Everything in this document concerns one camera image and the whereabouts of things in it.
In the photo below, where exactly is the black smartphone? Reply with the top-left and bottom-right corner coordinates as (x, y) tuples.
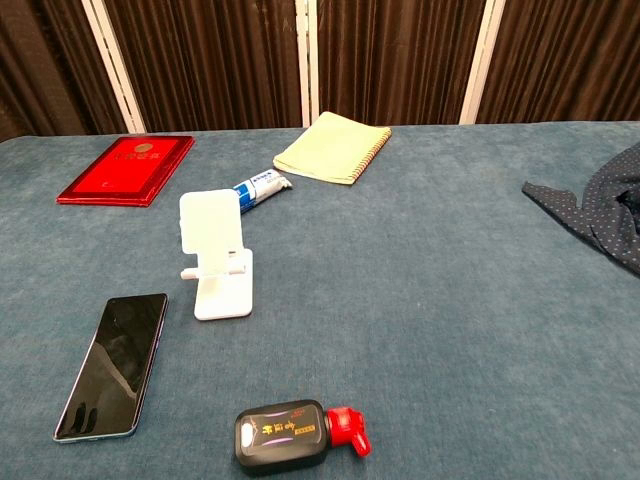
(52, 292), (170, 444)

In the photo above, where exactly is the white folding phone stand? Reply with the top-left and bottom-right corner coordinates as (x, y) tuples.
(178, 188), (255, 322)

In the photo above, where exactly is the blue white toothpaste tube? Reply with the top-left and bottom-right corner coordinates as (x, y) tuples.
(232, 168), (294, 216)

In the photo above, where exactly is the yellow spiral notebook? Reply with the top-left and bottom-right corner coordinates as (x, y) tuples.
(272, 110), (393, 186)

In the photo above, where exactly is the blue felt table cover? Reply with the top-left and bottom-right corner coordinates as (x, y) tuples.
(0, 119), (640, 480)

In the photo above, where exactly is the brown fabric folding screen panel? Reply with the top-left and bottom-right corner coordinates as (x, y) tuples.
(305, 0), (506, 128)
(459, 0), (640, 125)
(82, 0), (312, 134)
(0, 0), (147, 144)

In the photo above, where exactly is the black ink bottle red cap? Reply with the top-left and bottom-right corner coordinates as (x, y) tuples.
(234, 398), (374, 477)

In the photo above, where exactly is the red certificate book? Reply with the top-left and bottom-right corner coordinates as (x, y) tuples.
(55, 134), (196, 209)

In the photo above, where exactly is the dark blue dotted cloth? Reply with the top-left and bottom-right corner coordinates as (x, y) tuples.
(521, 141), (640, 279)

